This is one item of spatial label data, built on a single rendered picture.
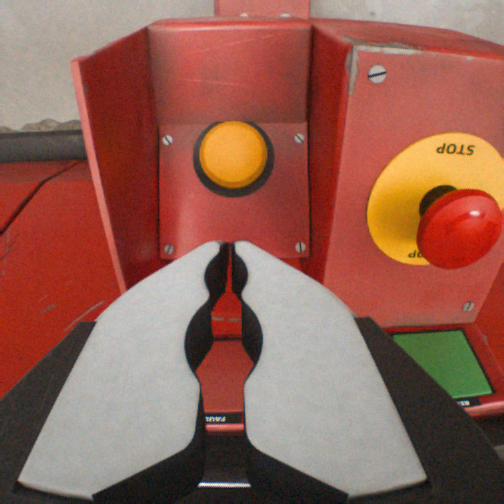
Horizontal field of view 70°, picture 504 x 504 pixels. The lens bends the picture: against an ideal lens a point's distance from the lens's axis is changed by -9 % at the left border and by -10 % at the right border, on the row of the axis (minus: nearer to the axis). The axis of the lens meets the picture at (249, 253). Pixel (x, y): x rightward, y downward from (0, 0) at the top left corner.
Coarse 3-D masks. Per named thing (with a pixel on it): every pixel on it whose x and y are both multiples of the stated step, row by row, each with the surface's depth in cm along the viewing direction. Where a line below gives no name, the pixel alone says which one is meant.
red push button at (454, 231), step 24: (432, 192) 17; (456, 192) 15; (480, 192) 15; (432, 216) 15; (456, 216) 15; (480, 216) 15; (432, 240) 16; (456, 240) 15; (480, 240) 16; (432, 264) 17; (456, 264) 16
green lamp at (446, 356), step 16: (400, 336) 22; (416, 336) 22; (432, 336) 22; (448, 336) 22; (416, 352) 21; (432, 352) 21; (448, 352) 21; (464, 352) 21; (432, 368) 20; (448, 368) 20; (464, 368) 20; (480, 368) 20; (448, 384) 19; (464, 384) 19; (480, 384) 19
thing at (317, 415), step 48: (240, 240) 12; (240, 288) 11; (288, 288) 9; (288, 336) 8; (336, 336) 8; (288, 384) 7; (336, 384) 7; (384, 384) 7; (288, 432) 6; (336, 432) 6; (384, 432) 6; (288, 480) 6; (336, 480) 5; (384, 480) 5
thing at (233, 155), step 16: (224, 128) 22; (240, 128) 22; (208, 144) 22; (224, 144) 22; (240, 144) 22; (256, 144) 22; (208, 160) 22; (224, 160) 22; (240, 160) 22; (256, 160) 22; (208, 176) 22; (224, 176) 22; (240, 176) 22; (256, 176) 22
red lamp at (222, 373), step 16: (208, 352) 21; (224, 352) 21; (240, 352) 21; (208, 368) 20; (224, 368) 20; (240, 368) 20; (208, 384) 20; (224, 384) 20; (240, 384) 20; (208, 400) 19; (224, 400) 19; (240, 400) 19
